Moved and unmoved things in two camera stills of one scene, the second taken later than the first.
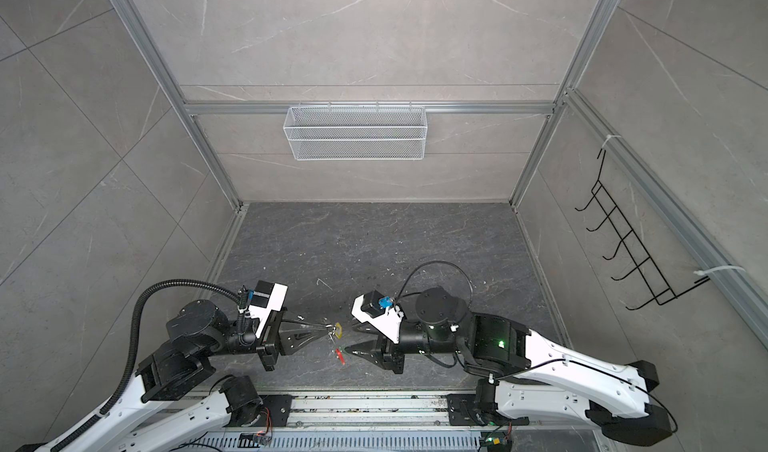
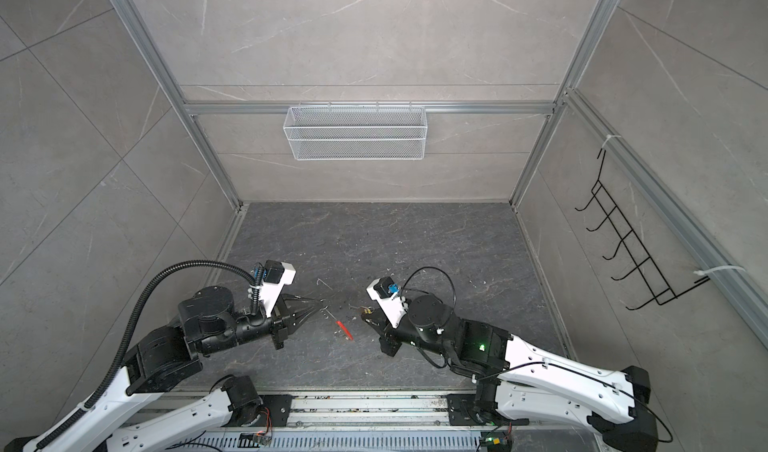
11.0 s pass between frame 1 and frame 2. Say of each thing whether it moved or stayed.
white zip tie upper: stayed
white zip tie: stayed
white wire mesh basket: stayed
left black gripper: moved
